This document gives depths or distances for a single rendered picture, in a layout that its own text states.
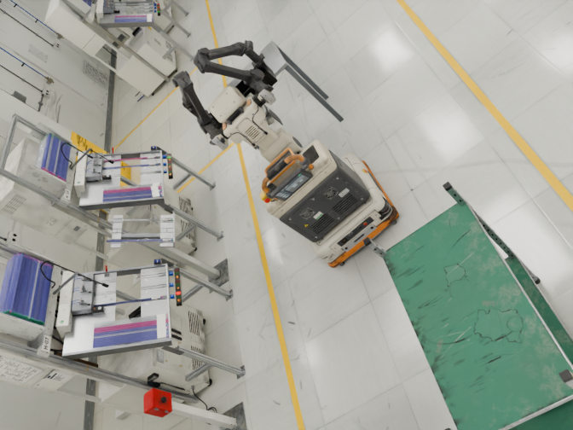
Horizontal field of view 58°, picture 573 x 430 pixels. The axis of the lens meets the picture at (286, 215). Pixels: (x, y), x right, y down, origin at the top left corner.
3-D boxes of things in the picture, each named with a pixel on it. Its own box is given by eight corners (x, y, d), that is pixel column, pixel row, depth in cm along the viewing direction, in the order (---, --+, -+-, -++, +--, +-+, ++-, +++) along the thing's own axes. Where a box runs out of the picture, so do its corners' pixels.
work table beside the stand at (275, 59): (344, 119, 459) (286, 62, 409) (286, 171, 480) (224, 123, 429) (327, 95, 491) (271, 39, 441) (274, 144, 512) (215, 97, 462)
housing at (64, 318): (78, 281, 397) (74, 270, 387) (72, 336, 363) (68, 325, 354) (67, 282, 396) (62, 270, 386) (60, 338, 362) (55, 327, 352)
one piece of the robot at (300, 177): (323, 172, 329) (308, 165, 309) (283, 207, 340) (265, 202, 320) (314, 159, 333) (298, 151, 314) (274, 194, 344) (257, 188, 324)
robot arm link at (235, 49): (197, 67, 322) (204, 54, 314) (191, 61, 322) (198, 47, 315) (241, 56, 353) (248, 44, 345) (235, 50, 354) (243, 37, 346)
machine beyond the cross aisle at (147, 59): (192, 30, 799) (83, -67, 680) (196, 55, 743) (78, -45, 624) (136, 88, 848) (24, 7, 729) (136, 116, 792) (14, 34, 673)
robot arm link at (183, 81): (178, 86, 316) (192, 77, 317) (170, 76, 324) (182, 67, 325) (207, 136, 350) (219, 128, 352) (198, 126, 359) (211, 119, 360)
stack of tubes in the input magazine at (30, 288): (53, 264, 377) (17, 250, 361) (44, 323, 342) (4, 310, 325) (43, 274, 382) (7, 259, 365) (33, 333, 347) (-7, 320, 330)
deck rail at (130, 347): (171, 342, 363) (170, 338, 358) (171, 345, 361) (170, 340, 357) (64, 358, 350) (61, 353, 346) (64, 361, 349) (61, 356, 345)
